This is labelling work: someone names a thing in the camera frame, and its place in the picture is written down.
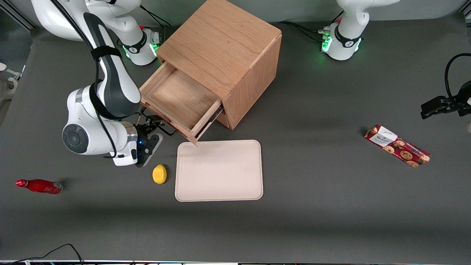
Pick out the black arm base cable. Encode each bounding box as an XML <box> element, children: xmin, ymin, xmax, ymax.
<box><xmin>140</xmin><ymin>7</ymin><xmax>172</xmax><ymax>28</ymax></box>
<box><xmin>281</xmin><ymin>20</ymin><xmax>332</xmax><ymax>43</ymax></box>

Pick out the wooden drawer with long handle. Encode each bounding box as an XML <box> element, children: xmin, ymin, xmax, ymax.
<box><xmin>139</xmin><ymin>61</ymin><xmax>225</xmax><ymax>147</ymax></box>

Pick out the black right arm base cable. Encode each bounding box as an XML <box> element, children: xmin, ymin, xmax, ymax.
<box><xmin>140</xmin><ymin>7</ymin><xmax>172</xmax><ymax>28</ymax></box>

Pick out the white clamp fixture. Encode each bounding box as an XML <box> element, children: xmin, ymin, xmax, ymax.
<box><xmin>0</xmin><ymin>62</ymin><xmax>21</xmax><ymax>100</ymax></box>

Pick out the cream rectangular tray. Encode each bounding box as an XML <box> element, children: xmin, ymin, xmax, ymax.
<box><xmin>175</xmin><ymin>139</ymin><xmax>264</xmax><ymax>202</ymax></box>

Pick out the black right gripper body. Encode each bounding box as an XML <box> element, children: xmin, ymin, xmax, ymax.
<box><xmin>135</xmin><ymin>124</ymin><xmax>152</xmax><ymax>167</ymax></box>

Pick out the black looped gripper cable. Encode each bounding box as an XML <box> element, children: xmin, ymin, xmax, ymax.
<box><xmin>445</xmin><ymin>53</ymin><xmax>471</xmax><ymax>102</ymax></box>

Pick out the dark grey table mat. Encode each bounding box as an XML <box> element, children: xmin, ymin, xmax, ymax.
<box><xmin>0</xmin><ymin>15</ymin><xmax>471</xmax><ymax>262</ymax></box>

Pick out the wooden two-drawer cabinet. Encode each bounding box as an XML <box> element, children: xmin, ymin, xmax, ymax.
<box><xmin>156</xmin><ymin>0</ymin><xmax>283</xmax><ymax>130</ymax></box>

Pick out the red cookie package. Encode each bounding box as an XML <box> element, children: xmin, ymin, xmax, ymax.
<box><xmin>364</xmin><ymin>124</ymin><xmax>431</xmax><ymax>168</ymax></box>

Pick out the black cable along right arm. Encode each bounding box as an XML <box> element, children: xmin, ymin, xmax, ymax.
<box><xmin>52</xmin><ymin>0</ymin><xmax>119</xmax><ymax>159</ymax></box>

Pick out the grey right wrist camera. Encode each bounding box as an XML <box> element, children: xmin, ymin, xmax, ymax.
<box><xmin>142</xmin><ymin>133</ymin><xmax>164</xmax><ymax>167</ymax></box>

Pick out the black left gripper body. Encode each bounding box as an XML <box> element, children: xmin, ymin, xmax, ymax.
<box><xmin>447</xmin><ymin>80</ymin><xmax>471</xmax><ymax>116</ymax></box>

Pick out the black cable at table edge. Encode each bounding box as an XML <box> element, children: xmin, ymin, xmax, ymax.
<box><xmin>0</xmin><ymin>244</ymin><xmax>84</xmax><ymax>264</ymax></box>

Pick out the long black drawer handle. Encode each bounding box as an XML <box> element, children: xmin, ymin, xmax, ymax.
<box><xmin>141</xmin><ymin>108</ymin><xmax>176</xmax><ymax>137</ymax></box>

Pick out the wooden drawer with short handle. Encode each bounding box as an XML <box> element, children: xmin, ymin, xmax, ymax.
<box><xmin>215</xmin><ymin>110</ymin><xmax>231</xmax><ymax>128</ymax></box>

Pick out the red bottle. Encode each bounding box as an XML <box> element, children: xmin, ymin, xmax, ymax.
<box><xmin>15</xmin><ymin>179</ymin><xmax>64</xmax><ymax>195</ymax></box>

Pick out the black left arm base cable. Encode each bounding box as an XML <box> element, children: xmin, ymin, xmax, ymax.
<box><xmin>281</xmin><ymin>20</ymin><xmax>332</xmax><ymax>43</ymax></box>

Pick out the yellow lemon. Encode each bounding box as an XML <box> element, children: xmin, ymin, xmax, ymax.
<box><xmin>152</xmin><ymin>164</ymin><xmax>167</xmax><ymax>184</ymax></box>

